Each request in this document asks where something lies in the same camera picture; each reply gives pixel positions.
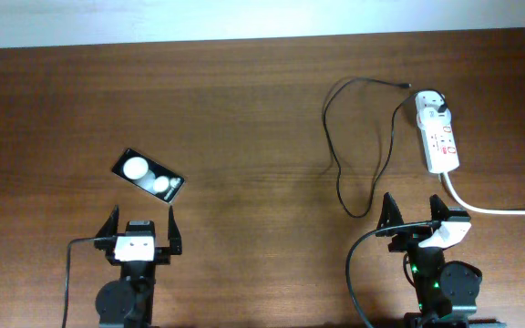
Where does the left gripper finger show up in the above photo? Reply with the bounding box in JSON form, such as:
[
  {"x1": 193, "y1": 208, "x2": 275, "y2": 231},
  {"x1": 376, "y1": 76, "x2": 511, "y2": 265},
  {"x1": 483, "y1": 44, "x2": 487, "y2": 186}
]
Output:
[
  {"x1": 168, "y1": 206, "x2": 182, "y2": 254},
  {"x1": 96, "y1": 205, "x2": 119, "y2": 238}
]

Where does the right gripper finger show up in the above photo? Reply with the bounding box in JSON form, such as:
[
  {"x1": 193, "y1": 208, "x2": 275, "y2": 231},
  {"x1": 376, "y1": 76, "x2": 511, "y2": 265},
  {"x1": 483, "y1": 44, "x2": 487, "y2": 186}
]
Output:
[
  {"x1": 429, "y1": 194, "x2": 449, "y2": 221},
  {"x1": 376, "y1": 192, "x2": 404, "y2": 230}
]

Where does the black smartphone with white circles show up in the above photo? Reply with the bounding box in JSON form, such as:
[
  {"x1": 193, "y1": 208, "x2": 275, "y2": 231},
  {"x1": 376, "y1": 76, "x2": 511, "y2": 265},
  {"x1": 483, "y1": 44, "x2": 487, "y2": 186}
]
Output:
[{"x1": 111, "y1": 148, "x2": 186, "y2": 204}]

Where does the black charger cable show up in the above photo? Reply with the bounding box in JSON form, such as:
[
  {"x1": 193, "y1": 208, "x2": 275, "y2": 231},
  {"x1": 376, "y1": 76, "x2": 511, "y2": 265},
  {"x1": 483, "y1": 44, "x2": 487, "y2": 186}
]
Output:
[{"x1": 322, "y1": 77, "x2": 449, "y2": 219}]

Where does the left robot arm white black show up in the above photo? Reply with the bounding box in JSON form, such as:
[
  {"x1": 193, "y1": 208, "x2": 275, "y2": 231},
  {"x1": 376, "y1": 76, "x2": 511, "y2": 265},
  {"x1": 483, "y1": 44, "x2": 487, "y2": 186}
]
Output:
[{"x1": 94, "y1": 208, "x2": 182, "y2": 328}]

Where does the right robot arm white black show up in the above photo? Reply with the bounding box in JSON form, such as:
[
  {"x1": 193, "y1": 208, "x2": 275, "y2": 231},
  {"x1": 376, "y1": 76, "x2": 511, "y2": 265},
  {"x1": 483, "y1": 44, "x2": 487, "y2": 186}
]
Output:
[{"x1": 376, "y1": 193, "x2": 482, "y2": 327}]

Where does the white USB charger plug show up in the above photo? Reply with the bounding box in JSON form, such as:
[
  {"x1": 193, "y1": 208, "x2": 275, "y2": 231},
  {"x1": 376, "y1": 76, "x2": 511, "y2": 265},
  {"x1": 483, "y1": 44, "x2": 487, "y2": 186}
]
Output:
[{"x1": 417, "y1": 108, "x2": 451, "y2": 130}]

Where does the white power strip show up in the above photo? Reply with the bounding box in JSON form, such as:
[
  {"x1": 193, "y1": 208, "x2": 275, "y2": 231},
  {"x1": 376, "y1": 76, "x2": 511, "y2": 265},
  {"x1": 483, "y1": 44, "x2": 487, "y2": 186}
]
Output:
[{"x1": 415, "y1": 90, "x2": 459, "y2": 174}]

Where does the white power strip cord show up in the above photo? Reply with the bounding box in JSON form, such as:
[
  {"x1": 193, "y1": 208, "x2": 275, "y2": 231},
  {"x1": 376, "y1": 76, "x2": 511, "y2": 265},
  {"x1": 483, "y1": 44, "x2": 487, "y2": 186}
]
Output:
[{"x1": 439, "y1": 171, "x2": 525, "y2": 218}]

